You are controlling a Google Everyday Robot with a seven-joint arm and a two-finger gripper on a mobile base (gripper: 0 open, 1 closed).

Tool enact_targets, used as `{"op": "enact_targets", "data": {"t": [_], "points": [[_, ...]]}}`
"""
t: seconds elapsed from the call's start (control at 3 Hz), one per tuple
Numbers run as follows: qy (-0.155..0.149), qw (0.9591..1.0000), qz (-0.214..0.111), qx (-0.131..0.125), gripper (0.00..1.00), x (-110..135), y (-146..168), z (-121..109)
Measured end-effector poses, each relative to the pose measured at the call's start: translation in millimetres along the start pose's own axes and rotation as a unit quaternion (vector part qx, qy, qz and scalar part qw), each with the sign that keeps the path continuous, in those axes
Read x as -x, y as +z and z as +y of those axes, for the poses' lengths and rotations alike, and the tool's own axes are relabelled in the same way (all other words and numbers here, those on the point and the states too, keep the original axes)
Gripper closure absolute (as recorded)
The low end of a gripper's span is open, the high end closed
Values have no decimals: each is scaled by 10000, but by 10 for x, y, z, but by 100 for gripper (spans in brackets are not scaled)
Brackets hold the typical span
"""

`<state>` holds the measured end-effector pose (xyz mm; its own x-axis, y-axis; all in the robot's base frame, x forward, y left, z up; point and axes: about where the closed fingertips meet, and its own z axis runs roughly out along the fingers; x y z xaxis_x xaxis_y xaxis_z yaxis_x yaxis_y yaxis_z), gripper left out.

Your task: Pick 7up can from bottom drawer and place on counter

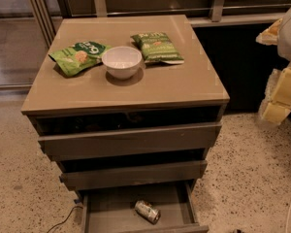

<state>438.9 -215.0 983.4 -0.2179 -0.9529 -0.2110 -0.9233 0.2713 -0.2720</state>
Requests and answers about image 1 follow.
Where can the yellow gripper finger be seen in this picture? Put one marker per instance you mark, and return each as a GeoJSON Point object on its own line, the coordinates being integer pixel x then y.
{"type": "Point", "coordinates": [276, 106]}
{"type": "Point", "coordinates": [270, 35]}

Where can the silver green 7up can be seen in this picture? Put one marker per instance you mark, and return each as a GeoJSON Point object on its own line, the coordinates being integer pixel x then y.
{"type": "Point", "coordinates": [147, 211]}

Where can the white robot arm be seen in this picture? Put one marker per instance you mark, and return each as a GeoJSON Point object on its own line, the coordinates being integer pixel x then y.
{"type": "Point", "coordinates": [283, 42]}

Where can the top grey drawer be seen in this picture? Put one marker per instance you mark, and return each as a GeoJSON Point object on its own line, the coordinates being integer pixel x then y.
{"type": "Point", "coordinates": [134, 141]}

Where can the grey drawer cabinet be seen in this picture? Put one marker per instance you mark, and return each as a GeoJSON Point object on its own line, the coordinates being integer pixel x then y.
{"type": "Point", "coordinates": [157, 96]}

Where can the bottom open grey drawer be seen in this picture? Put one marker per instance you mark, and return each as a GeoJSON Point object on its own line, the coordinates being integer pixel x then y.
{"type": "Point", "coordinates": [112, 210]}

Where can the middle grey drawer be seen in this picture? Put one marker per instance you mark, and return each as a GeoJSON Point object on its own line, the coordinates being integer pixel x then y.
{"type": "Point", "coordinates": [136, 175]}

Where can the right green snack bag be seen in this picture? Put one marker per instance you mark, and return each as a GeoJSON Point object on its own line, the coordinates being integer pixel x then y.
{"type": "Point", "coordinates": [157, 47]}

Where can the green snack bag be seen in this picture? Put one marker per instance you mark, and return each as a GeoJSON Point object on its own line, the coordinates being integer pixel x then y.
{"type": "Point", "coordinates": [78, 57]}
{"type": "Point", "coordinates": [157, 47]}

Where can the white bowl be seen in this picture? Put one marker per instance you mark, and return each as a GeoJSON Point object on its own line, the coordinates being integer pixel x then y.
{"type": "Point", "coordinates": [122, 62]}

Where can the left green snack bag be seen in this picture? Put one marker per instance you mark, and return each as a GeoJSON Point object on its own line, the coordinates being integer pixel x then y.
{"type": "Point", "coordinates": [78, 57]}

